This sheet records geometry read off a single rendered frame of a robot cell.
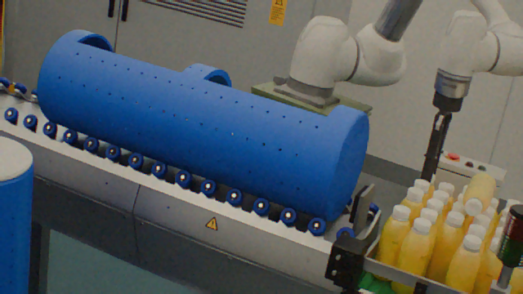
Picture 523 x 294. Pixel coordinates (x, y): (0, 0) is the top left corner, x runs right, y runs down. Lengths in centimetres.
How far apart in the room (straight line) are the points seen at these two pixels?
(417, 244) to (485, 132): 296
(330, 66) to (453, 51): 67
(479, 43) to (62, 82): 109
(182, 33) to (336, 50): 150
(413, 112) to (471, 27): 287
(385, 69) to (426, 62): 211
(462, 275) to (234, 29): 222
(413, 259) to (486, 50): 54
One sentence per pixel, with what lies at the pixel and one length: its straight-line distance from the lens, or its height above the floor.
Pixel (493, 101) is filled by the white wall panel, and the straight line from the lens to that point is 454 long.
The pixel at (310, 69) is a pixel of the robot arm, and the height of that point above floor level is 117.
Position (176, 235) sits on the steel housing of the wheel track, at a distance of 197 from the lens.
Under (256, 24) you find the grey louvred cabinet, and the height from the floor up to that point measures 105.
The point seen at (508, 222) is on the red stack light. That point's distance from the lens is 138.
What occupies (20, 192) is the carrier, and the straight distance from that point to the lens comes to 172.
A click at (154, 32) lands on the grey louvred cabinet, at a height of 87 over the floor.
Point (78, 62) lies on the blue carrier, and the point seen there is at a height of 118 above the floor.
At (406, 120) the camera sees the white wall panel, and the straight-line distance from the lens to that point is 469.
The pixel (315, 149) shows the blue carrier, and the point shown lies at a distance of 172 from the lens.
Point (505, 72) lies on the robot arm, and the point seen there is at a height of 138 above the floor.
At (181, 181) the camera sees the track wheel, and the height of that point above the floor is 96.
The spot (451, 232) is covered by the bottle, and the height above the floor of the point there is 104.
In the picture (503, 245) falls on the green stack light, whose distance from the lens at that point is 140.
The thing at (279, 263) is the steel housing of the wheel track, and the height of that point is 85.
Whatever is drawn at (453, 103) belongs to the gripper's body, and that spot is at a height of 129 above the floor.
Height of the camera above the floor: 174
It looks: 20 degrees down
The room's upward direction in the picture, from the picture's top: 10 degrees clockwise
